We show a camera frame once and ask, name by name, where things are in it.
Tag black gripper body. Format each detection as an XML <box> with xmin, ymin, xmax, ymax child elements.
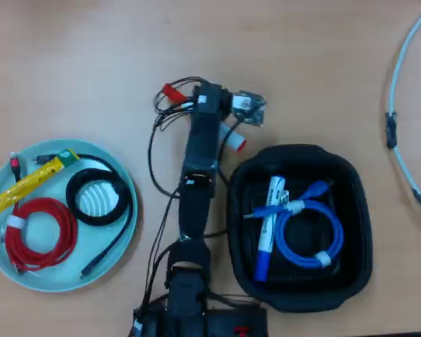
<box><xmin>192</xmin><ymin>81</ymin><xmax>234</xmax><ymax>117</ymax></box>

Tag white pen with red cap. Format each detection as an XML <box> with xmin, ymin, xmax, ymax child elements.
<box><xmin>218</xmin><ymin>121</ymin><xmax>248</xmax><ymax>153</ymax></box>

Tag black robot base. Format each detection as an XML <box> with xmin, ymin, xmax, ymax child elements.
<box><xmin>132</xmin><ymin>296</ymin><xmax>269</xmax><ymax>337</ymax></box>

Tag pale green bowl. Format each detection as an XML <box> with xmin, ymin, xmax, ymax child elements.
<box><xmin>0</xmin><ymin>138</ymin><xmax>142</xmax><ymax>293</ymax></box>

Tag white marker with blue cap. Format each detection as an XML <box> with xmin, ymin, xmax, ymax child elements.
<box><xmin>254</xmin><ymin>175</ymin><xmax>288</xmax><ymax>282</ymax></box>

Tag black storage case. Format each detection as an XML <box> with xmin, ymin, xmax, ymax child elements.
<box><xmin>226</xmin><ymin>143</ymin><xmax>374</xmax><ymax>314</ymax></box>

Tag yellow sachet stick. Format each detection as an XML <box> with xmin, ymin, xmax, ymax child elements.
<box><xmin>0</xmin><ymin>147</ymin><xmax>81</xmax><ymax>223</ymax></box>

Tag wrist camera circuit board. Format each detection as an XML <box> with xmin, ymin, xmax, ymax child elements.
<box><xmin>231</xmin><ymin>90</ymin><xmax>268</xmax><ymax>128</ymax></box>

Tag red wire connector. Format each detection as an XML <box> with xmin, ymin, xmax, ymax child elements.
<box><xmin>161</xmin><ymin>82</ymin><xmax>187</xmax><ymax>103</ymax></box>

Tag coiled black cable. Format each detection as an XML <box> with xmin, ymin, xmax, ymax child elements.
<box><xmin>31</xmin><ymin>153</ymin><xmax>135</xmax><ymax>281</ymax></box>

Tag coiled blue cable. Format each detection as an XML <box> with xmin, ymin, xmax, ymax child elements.
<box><xmin>243</xmin><ymin>179</ymin><xmax>345</xmax><ymax>270</ymax></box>

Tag white cable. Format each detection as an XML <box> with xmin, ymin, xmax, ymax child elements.
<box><xmin>385</xmin><ymin>0</ymin><xmax>421</xmax><ymax>220</ymax></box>

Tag coiled red cable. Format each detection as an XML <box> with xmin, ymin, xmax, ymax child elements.
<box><xmin>1</xmin><ymin>151</ymin><xmax>79</xmax><ymax>275</ymax></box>

